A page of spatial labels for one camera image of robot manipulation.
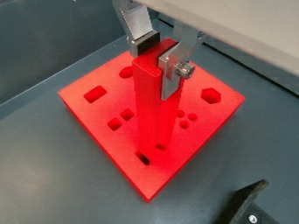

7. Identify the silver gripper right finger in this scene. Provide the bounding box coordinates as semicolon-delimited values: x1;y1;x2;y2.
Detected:
158;21;206;101

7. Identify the red arch peg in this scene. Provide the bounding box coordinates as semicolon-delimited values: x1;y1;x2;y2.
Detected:
133;38;183;152

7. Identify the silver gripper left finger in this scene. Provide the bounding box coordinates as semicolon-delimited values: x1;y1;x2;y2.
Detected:
113;0;161;57

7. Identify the black curved holder block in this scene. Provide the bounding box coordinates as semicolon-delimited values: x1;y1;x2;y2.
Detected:
214;179;280;224

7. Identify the red shape sorter board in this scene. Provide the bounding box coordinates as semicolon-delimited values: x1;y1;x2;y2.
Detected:
59;52;245;201

